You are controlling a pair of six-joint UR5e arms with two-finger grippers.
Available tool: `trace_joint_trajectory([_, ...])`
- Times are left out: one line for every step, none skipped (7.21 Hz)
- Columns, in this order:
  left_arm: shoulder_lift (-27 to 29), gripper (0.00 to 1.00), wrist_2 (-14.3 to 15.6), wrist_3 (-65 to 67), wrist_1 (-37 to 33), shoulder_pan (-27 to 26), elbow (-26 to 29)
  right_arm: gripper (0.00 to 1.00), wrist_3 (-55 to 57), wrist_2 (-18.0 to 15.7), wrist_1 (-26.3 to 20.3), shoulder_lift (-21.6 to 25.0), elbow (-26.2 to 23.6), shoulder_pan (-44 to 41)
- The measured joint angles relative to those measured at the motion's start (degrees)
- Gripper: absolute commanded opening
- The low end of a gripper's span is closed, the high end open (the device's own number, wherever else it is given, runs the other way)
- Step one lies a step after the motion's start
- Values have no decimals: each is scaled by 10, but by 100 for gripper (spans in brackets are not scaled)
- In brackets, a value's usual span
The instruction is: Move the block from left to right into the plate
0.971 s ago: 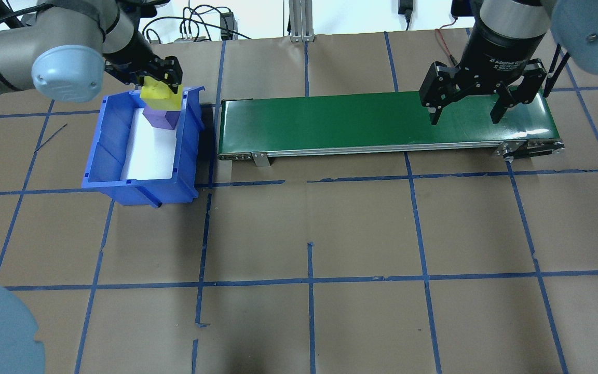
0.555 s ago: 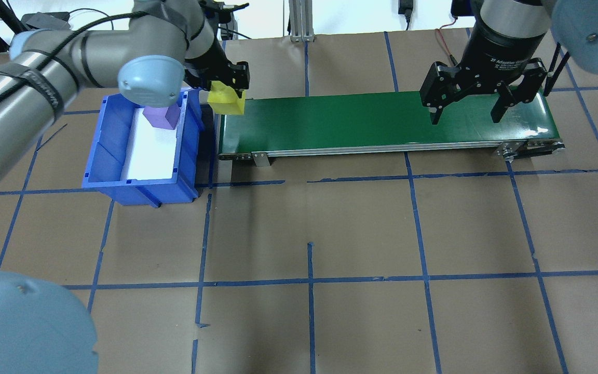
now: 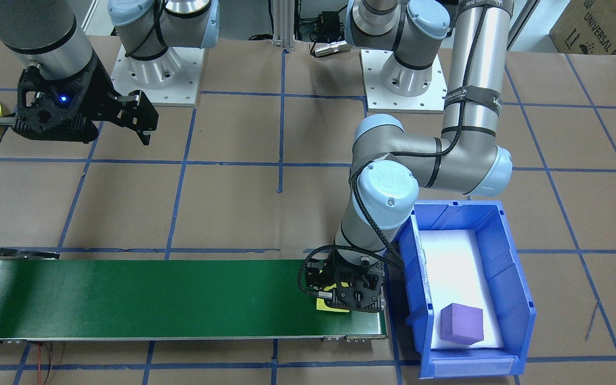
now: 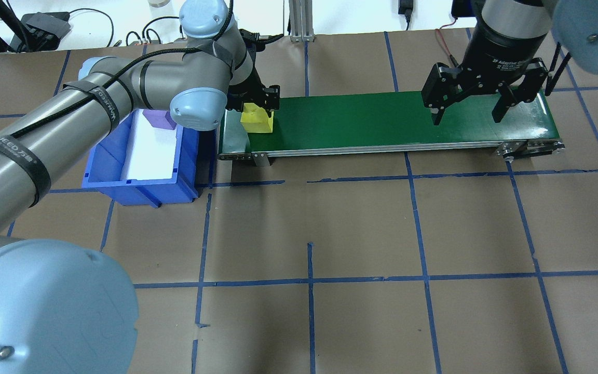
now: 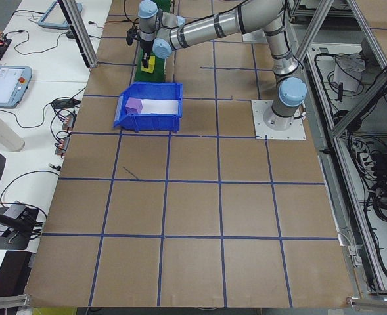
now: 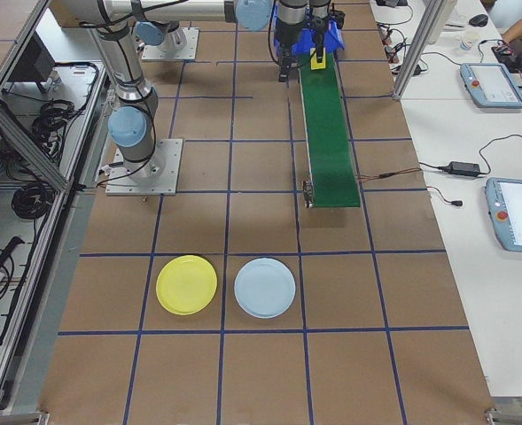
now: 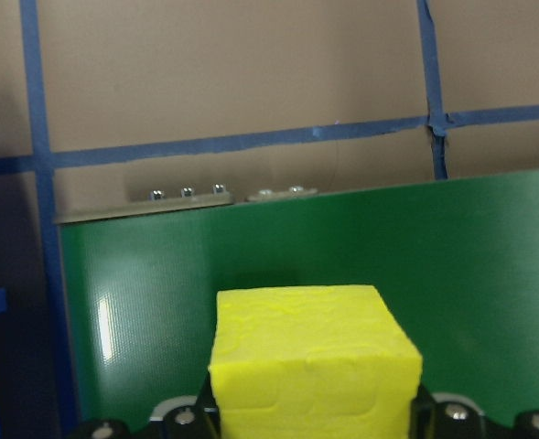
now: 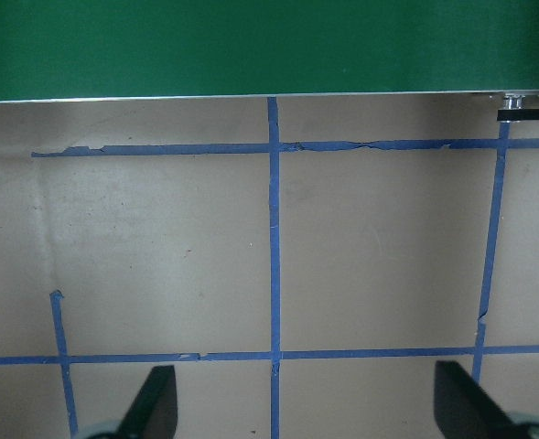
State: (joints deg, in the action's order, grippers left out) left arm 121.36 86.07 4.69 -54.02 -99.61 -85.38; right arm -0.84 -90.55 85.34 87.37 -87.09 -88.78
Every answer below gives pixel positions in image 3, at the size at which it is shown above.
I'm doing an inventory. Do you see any silver metal connector plug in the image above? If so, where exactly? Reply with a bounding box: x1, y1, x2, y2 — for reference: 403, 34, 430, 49
311, 42, 351, 57

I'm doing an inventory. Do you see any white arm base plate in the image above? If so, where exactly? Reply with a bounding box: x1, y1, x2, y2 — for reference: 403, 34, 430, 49
360, 49, 448, 114
110, 45, 205, 107

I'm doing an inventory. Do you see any black power adapter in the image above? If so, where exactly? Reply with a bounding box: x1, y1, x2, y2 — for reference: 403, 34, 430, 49
316, 11, 343, 34

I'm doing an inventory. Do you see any green conveyor belt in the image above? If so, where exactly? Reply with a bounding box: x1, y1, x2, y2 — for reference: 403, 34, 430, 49
0, 247, 389, 345

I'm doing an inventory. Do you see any purple foam block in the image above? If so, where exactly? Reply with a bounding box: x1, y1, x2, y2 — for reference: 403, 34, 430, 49
441, 303, 484, 345

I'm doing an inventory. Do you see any blue plastic storage bin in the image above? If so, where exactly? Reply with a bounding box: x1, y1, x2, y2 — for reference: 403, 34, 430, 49
392, 201, 537, 380

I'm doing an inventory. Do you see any red conveyor wire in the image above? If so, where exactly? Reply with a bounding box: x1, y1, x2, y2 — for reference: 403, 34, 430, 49
38, 342, 55, 385

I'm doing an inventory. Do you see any brown cardboard box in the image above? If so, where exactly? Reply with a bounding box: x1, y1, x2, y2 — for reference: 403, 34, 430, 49
549, 0, 616, 57

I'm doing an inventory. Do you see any yellow foam block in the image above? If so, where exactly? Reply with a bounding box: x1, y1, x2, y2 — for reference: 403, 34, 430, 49
316, 283, 351, 313

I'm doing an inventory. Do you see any black velcro strap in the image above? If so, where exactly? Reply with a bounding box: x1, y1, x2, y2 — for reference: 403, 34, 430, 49
441, 126, 497, 141
443, 84, 503, 116

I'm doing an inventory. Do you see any aluminium extrusion post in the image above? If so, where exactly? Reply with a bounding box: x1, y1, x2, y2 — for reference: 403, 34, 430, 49
271, 0, 297, 50

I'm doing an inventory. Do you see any white foam bin liner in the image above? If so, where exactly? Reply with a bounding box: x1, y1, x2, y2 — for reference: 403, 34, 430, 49
419, 229, 505, 351

